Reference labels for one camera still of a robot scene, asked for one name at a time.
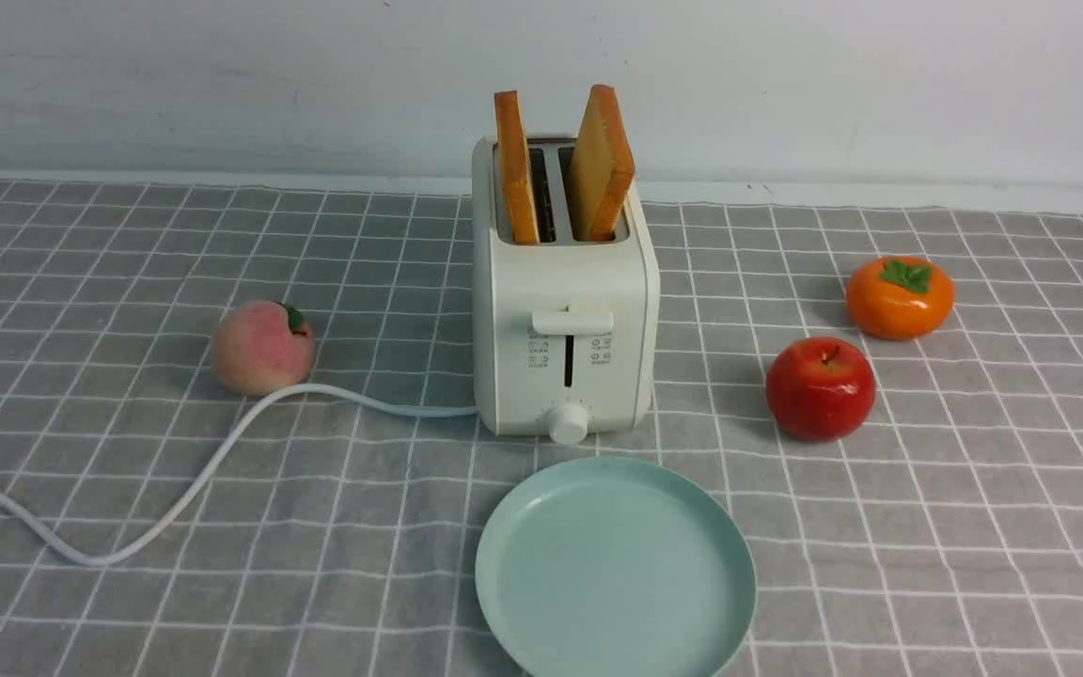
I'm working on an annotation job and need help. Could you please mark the toasted bread slice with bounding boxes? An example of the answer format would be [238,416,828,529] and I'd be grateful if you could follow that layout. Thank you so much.
[494,90,542,245]
[567,83,636,243]

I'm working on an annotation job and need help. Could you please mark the white two-slot toaster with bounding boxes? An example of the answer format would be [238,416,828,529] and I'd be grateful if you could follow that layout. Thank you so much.
[470,134,661,445]

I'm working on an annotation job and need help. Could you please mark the light green round plate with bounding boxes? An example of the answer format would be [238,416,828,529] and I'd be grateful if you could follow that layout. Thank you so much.
[477,457,757,676]

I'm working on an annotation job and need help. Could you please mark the red apple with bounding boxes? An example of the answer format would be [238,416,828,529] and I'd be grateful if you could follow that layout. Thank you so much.
[765,336,877,443]

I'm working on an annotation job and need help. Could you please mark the pink peach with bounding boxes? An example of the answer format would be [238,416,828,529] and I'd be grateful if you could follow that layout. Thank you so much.
[210,300,317,396]

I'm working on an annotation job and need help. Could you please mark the orange persimmon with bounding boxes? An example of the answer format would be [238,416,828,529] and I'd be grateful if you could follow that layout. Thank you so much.
[845,256,955,341]

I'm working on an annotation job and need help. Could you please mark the grey checked tablecloth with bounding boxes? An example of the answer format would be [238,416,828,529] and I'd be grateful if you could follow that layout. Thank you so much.
[0,181,1083,676]

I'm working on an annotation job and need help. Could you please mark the white toaster power cord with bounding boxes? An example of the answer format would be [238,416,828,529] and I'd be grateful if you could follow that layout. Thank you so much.
[0,382,479,568]

